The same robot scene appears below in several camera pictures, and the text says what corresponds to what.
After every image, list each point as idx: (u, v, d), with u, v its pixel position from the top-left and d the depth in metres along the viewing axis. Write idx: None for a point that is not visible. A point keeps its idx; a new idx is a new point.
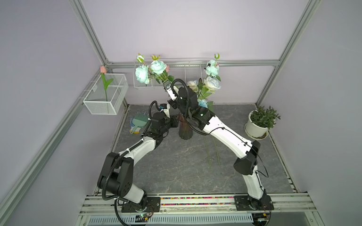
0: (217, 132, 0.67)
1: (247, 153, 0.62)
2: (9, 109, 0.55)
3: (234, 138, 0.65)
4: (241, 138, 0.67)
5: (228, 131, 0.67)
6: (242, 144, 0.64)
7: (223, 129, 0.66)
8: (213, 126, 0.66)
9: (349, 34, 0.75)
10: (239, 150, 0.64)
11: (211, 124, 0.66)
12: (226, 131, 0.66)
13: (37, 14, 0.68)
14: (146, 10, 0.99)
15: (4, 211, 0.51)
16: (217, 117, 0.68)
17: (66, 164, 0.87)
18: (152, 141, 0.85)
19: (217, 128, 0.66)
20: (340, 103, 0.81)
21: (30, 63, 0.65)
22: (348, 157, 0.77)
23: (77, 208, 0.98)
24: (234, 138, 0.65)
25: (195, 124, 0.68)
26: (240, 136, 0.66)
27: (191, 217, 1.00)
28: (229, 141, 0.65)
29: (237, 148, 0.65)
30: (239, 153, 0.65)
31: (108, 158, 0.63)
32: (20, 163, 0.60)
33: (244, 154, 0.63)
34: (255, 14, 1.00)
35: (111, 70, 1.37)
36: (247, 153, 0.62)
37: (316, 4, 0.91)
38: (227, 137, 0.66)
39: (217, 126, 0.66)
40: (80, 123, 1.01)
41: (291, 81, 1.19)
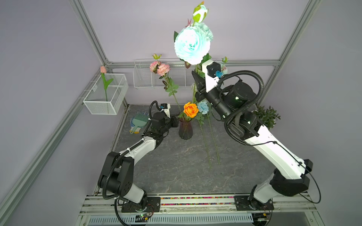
0: (268, 148, 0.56)
1: (301, 177, 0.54)
2: (10, 108, 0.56)
3: (288, 157, 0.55)
4: (293, 157, 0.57)
5: (280, 147, 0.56)
6: (297, 165, 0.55)
7: (275, 144, 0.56)
8: (266, 141, 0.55)
9: (349, 34, 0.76)
10: (294, 172, 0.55)
11: (263, 137, 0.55)
12: (280, 148, 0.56)
13: (37, 14, 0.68)
14: (147, 10, 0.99)
15: (4, 211, 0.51)
16: (267, 128, 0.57)
17: (66, 164, 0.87)
18: (152, 141, 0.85)
19: (269, 144, 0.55)
20: (341, 103, 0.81)
21: (30, 62, 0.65)
22: (348, 157, 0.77)
23: (77, 208, 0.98)
24: (289, 157, 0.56)
25: (241, 132, 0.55)
26: (294, 155, 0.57)
27: (191, 217, 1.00)
28: (283, 160, 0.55)
29: (290, 168, 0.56)
30: (292, 174, 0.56)
31: (108, 157, 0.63)
32: (20, 164, 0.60)
33: (298, 176, 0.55)
34: (254, 14, 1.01)
35: (112, 70, 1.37)
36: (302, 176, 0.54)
37: (316, 4, 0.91)
38: (278, 155, 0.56)
39: (270, 141, 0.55)
40: (81, 123, 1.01)
41: (291, 81, 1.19)
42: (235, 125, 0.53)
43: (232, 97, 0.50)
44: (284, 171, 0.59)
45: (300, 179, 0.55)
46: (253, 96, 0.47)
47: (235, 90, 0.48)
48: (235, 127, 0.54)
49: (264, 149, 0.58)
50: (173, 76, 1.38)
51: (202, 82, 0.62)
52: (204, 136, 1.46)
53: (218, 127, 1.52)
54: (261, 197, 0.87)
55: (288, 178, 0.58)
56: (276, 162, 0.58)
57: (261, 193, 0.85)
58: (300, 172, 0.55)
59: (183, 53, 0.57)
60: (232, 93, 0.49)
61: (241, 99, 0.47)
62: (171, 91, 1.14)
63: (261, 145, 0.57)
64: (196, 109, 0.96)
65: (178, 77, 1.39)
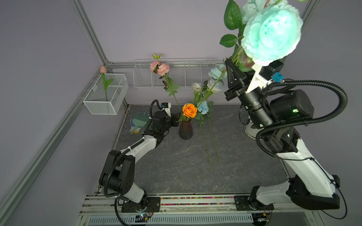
0: (305, 166, 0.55)
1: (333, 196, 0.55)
2: (9, 109, 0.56)
3: (323, 175, 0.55)
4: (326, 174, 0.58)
5: (316, 164, 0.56)
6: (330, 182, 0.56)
7: (311, 160, 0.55)
8: (306, 160, 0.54)
9: (349, 34, 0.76)
10: (326, 190, 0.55)
11: (302, 156, 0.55)
12: (316, 166, 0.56)
13: (37, 13, 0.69)
14: (147, 10, 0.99)
15: (4, 211, 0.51)
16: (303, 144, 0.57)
17: (66, 164, 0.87)
18: (153, 140, 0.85)
19: (308, 163, 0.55)
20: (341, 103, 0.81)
21: (30, 62, 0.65)
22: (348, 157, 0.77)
23: (76, 209, 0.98)
24: (324, 176, 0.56)
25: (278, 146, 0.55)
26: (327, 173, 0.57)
27: (191, 217, 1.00)
28: (318, 179, 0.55)
29: (324, 187, 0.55)
30: (323, 193, 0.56)
31: (109, 156, 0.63)
32: (21, 163, 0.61)
33: (331, 195, 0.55)
34: None
35: (112, 70, 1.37)
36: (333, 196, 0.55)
37: (316, 4, 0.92)
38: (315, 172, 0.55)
39: (308, 160, 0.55)
40: (81, 123, 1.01)
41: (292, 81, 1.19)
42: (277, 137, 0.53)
43: (289, 106, 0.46)
44: (314, 188, 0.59)
45: (330, 197, 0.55)
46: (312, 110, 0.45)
47: (298, 100, 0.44)
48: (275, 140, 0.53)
49: (299, 165, 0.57)
50: (173, 76, 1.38)
51: (243, 80, 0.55)
52: (204, 136, 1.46)
53: (218, 128, 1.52)
54: (266, 200, 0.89)
55: (315, 194, 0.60)
56: (307, 179, 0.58)
57: (269, 197, 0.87)
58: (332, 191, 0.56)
59: (258, 46, 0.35)
60: (290, 101, 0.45)
61: (301, 111, 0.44)
62: (171, 91, 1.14)
63: (299, 163, 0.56)
64: (196, 109, 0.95)
65: (178, 77, 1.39)
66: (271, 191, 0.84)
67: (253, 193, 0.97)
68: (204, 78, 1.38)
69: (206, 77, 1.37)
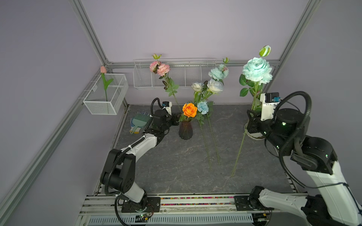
0: (338, 191, 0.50)
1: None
2: (8, 109, 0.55)
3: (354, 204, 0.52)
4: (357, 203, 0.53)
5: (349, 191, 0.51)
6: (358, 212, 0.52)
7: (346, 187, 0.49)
8: (340, 185, 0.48)
9: (349, 34, 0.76)
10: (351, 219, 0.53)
11: (337, 179, 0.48)
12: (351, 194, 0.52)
13: (37, 13, 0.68)
14: (147, 10, 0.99)
15: (4, 211, 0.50)
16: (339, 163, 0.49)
17: (66, 164, 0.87)
18: (153, 138, 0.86)
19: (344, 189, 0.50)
20: (340, 104, 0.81)
21: (30, 62, 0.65)
22: (349, 157, 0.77)
23: (77, 208, 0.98)
24: (354, 205, 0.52)
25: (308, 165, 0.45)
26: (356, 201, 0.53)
27: (191, 217, 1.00)
28: (350, 209, 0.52)
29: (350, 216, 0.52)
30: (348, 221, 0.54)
31: (110, 155, 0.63)
32: (20, 163, 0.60)
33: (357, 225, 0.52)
34: (254, 14, 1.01)
35: (112, 70, 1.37)
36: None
37: (316, 4, 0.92)
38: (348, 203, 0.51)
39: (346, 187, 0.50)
40: (81, 123, 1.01)
41: (292, 80, 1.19)
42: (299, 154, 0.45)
43: (278, 124, 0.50)
44: (337, 213, 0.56)
45: None
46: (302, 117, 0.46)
47: (278, 115, 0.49)
48: (299, 157, 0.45)
49: (333, 193, 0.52)
50: (173, 76, 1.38)
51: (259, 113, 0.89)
52: (204, 136, 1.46)
53: (218, 128, 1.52)
54: (271, 205, 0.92)
55: (336, 219, 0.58)
56: (334, 205, 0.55)
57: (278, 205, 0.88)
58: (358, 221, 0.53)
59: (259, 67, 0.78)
60: (277, 119, 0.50)
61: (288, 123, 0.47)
62: (171, 91, 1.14)
63: (333, 188, 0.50)
64: (196, 109, 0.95)
65: (178, 78, 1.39)
66: (283, 201, 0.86)
67: (255, 191, 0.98)
68: (204, 78, 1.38)
69: (207, 77, 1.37)
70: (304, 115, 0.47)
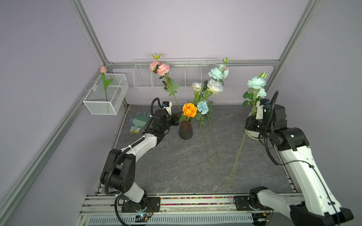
0: (301, 169, 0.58)
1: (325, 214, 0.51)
2: (8, 109, 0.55)
3: (319, 189, 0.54)
4: (328, 193, 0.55)
5: (316, 175, 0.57)
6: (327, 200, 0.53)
7: (310, 167, 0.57)
8: (301, 162, 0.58)
9: (349, 34, 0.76)
10: (317, 204, 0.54)
11: (300, 157, 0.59)
12: (315, 177, 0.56)
13: (37, 13, 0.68)
14: (146, 9, 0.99)
15: (4, 211, 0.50)
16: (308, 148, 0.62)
17: (66, 164, 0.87)
18: (154, 138, 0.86)
19: (303, 166, 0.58)
20: (340, 104, 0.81)
21: (30, 63, 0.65)
22: (349, 157, 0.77)
23: (77, 209, 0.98)
24: (321, 190, 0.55)
25: (277, 140, 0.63)
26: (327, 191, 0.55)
27: (191, 217, 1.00)
28: (313, 190, 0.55)
29: (317, 202, 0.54)
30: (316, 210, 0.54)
31: (110, 155, 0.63)
32: (20, 164, 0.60)
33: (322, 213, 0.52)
34: (254, 14, 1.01)
35: (112, 70, 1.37)
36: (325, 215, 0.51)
37: (316, 4, 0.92)
38: (311, 183, 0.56)
39: (305, 165, 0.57)
40: (81, 123, 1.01)
41: (292, 80, 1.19)
42: (271, 132, 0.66)
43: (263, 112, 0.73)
44: (309, 203, 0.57)
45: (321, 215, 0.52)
46: (278, 108, 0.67)
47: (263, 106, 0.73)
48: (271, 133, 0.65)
49: (298, 172, 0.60)
50: (173, 76, 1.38)
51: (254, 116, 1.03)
52: (204, 136, 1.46)
53: (218, 127, 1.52)
54: (265, 201, 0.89)
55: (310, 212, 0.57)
56: (305, 190, 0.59)
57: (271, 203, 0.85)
58: (327, 211, 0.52)
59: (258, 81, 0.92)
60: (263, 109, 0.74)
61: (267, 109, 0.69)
62: (171, 91, 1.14)
63: (295, 165, 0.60)
64: (196, 109, 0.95)
65: (178, 78, 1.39)
66: (275, 198, 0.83)
67: (257, 189, 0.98)
68: (203, 78, 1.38)
69: (206, 77, 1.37)
70: (282, 107, 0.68)
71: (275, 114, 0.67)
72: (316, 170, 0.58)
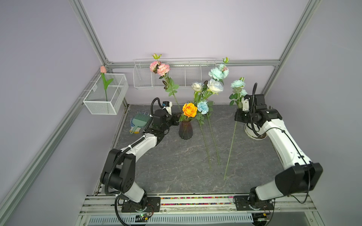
0: (276, 133, 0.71)
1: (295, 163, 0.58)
2: (8, 109, 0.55)
3: (290, 146, 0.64)
4: (299, 150, 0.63)
5: (289, 138, 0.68)
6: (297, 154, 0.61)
7: (283, 132, 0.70)
8: (275, 128, 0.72)
9: (348, 34, 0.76)
10: (288, 157, 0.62)
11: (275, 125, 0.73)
12: (286, 138, 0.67)
13: (36, 13, 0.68)
14: (146, 9, 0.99)
15: (4, 211, 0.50)
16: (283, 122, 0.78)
17: (66, 164, 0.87)
18: (154, 138, 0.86)
19: (275, 130, 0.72)
20: (340, 104, 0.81)
21: (30, 63, 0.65)
22: (348, 157, 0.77)
23: (77, 208, 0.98)
24: (292, 148, 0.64)
25: (257, 117, 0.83)
26: (299, 149, 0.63)
27: (191, 217, 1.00)
28: (283, 146, 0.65)
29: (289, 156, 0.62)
30: (288, 162, 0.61)
31: (110, 155, 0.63)
32: (20, 164, 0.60)
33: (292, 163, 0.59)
34: (254, 14, 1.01)
35: (112, 70, 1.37)
36: (295, 164, 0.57)
37: (316, 4, 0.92)
38: (283, 142, 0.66)
39: (276, 129, 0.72)
40: (81, 123, 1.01)
41: (292, 80, 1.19)
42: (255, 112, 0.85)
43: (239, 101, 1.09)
44: (285, 162, 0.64)
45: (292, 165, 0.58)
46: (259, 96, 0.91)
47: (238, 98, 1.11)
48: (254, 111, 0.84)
49: (273, 137, 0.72)
50: (173, 76, 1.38)
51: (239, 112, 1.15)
52: (204, 136, 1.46)
53: (218, 127, 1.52)
54: (261, 191, 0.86)
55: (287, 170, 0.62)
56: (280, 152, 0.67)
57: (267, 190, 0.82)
58: (297, 161, 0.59)
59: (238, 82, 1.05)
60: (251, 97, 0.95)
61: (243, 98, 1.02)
62: (171, 91, 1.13)
63: (270, 132, 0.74)
64: (196, 109, 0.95)
65: (178, 78, 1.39)
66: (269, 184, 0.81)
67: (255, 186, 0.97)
68: (203, 78, 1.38)
69: (206, 77, 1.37)
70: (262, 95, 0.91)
71: (256, 100, 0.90)
72: (290, 135, 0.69)
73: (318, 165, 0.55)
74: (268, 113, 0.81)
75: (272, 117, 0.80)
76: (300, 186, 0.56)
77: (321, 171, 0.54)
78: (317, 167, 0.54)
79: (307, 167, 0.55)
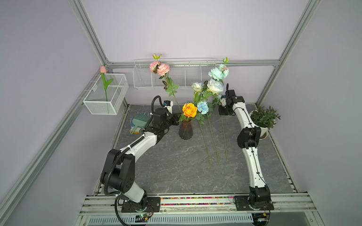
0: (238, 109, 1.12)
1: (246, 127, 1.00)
2: (8, 110, 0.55)
3: (245, 117, 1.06)
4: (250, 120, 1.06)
5: (246, 112, 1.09)
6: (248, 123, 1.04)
7: (242, 109, 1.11)
8: (237, 107, 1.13)
9: (348, 34, 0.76)
10: (243, 124, 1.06)
11: (238, 105, 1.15)
12: (244, 113, 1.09)
13: (36, 13, 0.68)
14: (146, 9, 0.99)
15: (4, 211, 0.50)
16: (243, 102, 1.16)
17: (67, 164, 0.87)
18: (153, 137, 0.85)
19: (238, 109, 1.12)
20: (339, 104, 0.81)
21: (30, 64, 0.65)
22: (348, 157, 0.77)
23: (77, 208, 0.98)
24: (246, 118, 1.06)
25: (229, 101, 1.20)
26: (250, 119, 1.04)
27: (192, 217, 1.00)
28: (242, 118, 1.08)
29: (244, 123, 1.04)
30: (243, 126, 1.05)
31: (109, 155, 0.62)
32: (20, 164, 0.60)
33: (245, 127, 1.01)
34: (254, 14, 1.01)
35: (112, 70, 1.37)
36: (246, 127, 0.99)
37: (316, 4, 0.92)
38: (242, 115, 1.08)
39: (239, 108, 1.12)
40: (81, 122, 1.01)
41: (292, 80, 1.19)
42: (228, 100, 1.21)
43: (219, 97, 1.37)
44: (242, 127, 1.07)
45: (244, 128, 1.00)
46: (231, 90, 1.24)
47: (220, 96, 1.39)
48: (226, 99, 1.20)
49: (237, 113, 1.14)
50: (173, 76, 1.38)
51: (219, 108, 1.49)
52: (205, 136, 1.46)
53: (218, 127, 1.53)
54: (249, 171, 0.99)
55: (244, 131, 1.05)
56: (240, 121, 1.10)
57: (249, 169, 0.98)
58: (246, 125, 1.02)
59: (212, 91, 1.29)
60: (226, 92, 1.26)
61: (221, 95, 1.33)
62: (171, 91, 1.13)
63: (236, 110, 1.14)
64: (195, 109, 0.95)
65: (178, 78, 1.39)
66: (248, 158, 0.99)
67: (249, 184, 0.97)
68: (203, 78, 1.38)
69: (206, 77, 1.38)
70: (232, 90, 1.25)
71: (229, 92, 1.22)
72: (245, 110, 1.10)
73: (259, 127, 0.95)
74: (236, 98, 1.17)
75: (238, 100, 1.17)
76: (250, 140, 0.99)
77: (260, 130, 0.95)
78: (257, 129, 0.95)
79: (252, 130, 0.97)
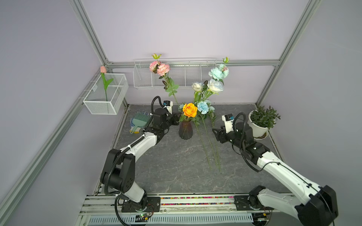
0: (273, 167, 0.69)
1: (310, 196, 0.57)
2: (8, 109, 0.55)
3: (295, 177, 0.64)
4: (303, 179, 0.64)
5: (286, 168, 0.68)
6: (306, 186, 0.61)
7: (279, 165, 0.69)
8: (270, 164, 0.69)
9: (348, 34, 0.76)
10: (299, 192, 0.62)
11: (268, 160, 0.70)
12: (286, 171, 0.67)
13: (35, 13, 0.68)
14: (146, 9, 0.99)
15: (4, 211, 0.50)
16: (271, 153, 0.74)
17: (66, 164, 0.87)
18: (153, 137, 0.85)
19: (273, 166, 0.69)
20: (339, 104, 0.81)
21: (31, 63, 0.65)
22: (349, 157, 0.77)
23: (77, 208, 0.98)
24: (296, 179, 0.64)
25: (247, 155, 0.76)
26: (304, 178, 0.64)
27: (192, 217, 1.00)
28: (291, 182, 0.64)
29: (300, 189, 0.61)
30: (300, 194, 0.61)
31: (109, 155, 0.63)
32: (20, 163, 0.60)
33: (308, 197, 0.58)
34: (255, 14, 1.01)
35: (111, 70, 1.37)
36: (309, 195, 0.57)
37: (316, 4, 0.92)
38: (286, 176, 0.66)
39: (274, 164, 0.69)
40: (81, 122, 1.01)
41: (292, 80, 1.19)
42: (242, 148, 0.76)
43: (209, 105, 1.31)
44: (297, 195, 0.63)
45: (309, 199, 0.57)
46: (247, 127, 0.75)
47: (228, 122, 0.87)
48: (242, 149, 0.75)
49: (274, 173, 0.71)
50: (173, 75, 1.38)
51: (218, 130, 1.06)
52: (204, 136, 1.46)
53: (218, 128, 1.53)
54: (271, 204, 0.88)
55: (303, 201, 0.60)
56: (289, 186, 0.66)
57: (271, 200, 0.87)
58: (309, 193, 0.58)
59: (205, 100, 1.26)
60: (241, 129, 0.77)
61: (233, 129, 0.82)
62: (171, 91, 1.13)
63: (269, 167, 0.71)
64: (196, 109, 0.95)
65: (178, 77, 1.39)
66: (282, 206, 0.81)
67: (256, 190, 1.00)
68: (203, 78, 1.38)
69: (206, 77, 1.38)
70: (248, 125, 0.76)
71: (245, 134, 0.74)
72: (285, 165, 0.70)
73: (329, 188, 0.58)
74: (256, 148, 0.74)
75: (261, 151, 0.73)
76: (327, 218, 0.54)
77: (333, 193, 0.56)
78: (329, 191, 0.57)
79: (320, 193, 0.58)
